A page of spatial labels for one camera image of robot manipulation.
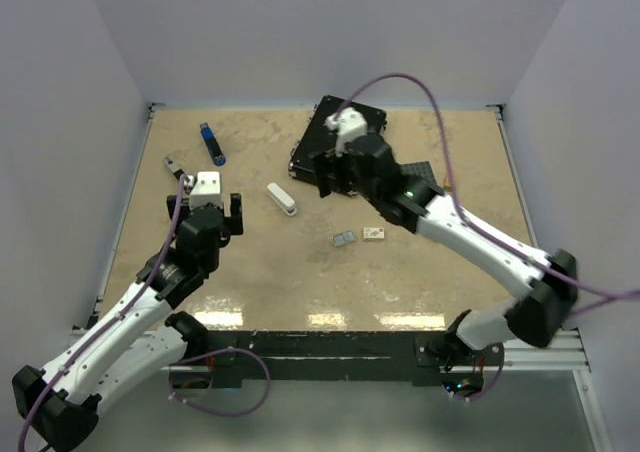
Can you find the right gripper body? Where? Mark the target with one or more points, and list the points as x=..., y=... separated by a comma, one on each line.
x=362, y=187

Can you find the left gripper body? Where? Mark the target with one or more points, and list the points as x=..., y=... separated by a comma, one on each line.
x=184, y=212

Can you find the white staples box sleeve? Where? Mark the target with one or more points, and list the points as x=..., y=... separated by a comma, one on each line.
x=373, y=233

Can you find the black and silver stapler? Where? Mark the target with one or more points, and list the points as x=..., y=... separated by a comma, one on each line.
x=175, y=169

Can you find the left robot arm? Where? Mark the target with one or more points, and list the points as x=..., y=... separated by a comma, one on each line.
x=175, y=273

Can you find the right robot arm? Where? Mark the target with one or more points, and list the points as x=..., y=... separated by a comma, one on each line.
x=406, y=195

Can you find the blue stapler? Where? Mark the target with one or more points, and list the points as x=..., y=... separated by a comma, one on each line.
x=216, y=154

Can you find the black hard case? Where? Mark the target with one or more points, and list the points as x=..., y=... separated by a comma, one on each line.
x=318, y=138

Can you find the grey studded baseplate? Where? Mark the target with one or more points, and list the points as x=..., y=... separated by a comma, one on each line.
x=421, y=169

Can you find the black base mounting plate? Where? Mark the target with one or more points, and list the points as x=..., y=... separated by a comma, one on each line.
x=418, y=358

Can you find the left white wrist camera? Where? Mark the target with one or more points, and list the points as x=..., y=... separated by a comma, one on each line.
x=204, y=189

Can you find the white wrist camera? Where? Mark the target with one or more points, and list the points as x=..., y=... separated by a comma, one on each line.
x=348, y=126
x=204, y=189

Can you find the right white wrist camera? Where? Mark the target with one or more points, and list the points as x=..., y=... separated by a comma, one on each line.
x=348, y=126

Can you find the aluminium frame rail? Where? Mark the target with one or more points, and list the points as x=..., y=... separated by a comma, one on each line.
x=111, y=358

